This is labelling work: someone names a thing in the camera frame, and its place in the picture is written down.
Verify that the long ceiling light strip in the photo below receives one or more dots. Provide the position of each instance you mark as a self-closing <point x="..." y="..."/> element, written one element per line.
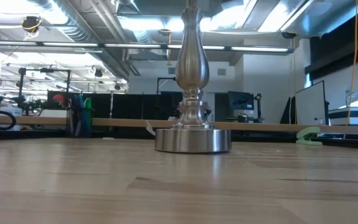
<point x="73" y="44"/>

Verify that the white whiteboard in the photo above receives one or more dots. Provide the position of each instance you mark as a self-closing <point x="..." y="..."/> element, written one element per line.
<point x="309" y="105"/>

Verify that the red round object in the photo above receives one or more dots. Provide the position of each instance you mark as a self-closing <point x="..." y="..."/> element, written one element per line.
<point x="58" y="99"/>

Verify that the tan wooden desk top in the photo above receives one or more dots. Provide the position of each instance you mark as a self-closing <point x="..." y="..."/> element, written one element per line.
<point x="120" y="123"/>

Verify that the blue marker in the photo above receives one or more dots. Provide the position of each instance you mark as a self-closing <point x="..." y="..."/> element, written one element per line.
<point x="80" y="102"/>

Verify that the green marker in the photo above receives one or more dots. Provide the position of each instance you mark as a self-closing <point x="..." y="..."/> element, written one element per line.
<point x="88" y="104"/>

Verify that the mint green stapler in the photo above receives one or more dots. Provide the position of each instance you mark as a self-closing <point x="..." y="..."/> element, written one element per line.
<point x="306" y="135"/>

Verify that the black mesh pen cup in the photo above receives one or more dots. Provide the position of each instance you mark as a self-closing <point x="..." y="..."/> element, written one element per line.
<point x="79" y="127"/>

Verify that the black partition wall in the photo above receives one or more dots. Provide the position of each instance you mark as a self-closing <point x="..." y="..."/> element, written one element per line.
<point x="129" y="105"/>

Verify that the silver metal lamp base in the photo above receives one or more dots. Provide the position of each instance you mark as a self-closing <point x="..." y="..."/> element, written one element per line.
<point x="193" y="140"/>

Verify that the black gantry frame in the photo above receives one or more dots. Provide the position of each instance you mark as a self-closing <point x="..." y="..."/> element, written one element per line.
<point x="20" y="84"/>

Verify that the black computer monitor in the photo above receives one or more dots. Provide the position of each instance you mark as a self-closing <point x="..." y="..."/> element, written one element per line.
<point x="240" y="100"/>

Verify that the black aluminium table frame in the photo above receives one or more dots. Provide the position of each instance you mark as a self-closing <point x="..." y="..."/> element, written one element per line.
<point x="42" y="134"/>

